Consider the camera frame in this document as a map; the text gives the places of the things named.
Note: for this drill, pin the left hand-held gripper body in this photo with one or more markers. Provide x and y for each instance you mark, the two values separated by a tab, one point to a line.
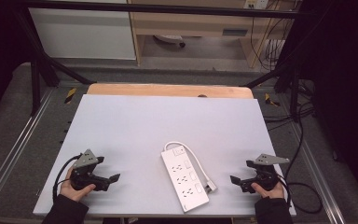
85	174

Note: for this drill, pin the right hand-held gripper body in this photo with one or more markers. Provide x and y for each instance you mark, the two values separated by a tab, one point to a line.
264	174

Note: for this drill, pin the person's right hand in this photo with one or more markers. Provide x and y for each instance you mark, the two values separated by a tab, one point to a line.
270	193

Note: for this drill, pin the person's left hand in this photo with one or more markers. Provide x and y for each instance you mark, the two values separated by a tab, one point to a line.
73	192

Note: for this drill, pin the white power plug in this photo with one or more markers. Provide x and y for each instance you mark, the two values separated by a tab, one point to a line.
211	186

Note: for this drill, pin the white power strip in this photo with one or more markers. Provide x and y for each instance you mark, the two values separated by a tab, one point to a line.
183	182

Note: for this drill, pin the white table board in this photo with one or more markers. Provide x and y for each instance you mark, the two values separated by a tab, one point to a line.
155	124

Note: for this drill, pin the yellow black tape strip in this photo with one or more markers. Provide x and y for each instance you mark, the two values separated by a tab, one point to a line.
271	100
70	95

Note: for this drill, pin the wooden table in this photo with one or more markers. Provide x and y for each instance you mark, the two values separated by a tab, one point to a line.
155	90

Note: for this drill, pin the white cabinet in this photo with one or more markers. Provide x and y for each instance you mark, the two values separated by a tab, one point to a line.
84	31

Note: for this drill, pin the white chair base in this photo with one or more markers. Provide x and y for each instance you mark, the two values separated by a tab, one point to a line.
171	39

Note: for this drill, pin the light wooden desk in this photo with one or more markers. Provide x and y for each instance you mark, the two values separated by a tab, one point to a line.
199	23

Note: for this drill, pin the metal floor rail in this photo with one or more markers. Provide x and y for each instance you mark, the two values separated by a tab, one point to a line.
15	146
318	180

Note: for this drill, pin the white wall socket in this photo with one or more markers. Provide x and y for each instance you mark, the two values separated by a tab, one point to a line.
256	3

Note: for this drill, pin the black metal frame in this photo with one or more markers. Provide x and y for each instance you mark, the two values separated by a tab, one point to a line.
155	8

